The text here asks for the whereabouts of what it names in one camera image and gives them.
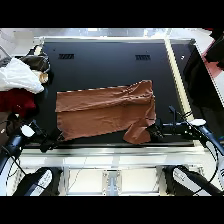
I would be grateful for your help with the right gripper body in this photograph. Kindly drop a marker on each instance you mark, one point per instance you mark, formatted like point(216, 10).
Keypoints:
point(155, 132)

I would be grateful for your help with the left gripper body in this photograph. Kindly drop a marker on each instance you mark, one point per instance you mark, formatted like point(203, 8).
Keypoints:
point(50, 140)

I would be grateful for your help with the brown shirt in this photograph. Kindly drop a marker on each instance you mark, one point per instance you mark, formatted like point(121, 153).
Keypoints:
point(103, 111)

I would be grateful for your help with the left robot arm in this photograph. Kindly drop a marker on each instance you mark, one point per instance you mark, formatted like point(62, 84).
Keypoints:
point(13, 143)

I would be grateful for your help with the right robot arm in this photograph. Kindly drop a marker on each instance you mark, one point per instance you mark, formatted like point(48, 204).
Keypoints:
point(200, 128)

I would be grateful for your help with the red garment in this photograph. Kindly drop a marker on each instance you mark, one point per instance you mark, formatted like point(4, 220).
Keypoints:
point(16, 101)

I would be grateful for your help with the beige garment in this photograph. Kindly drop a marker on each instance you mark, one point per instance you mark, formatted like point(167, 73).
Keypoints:
point(43, 77)

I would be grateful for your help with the white garment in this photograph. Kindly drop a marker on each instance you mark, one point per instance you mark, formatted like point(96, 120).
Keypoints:
point(16, 76)

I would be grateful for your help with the black garment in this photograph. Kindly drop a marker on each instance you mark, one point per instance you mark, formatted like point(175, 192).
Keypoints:
point(35, 62)

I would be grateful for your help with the silver frame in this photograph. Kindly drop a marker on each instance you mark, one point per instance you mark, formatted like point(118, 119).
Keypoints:
point(113, 151)

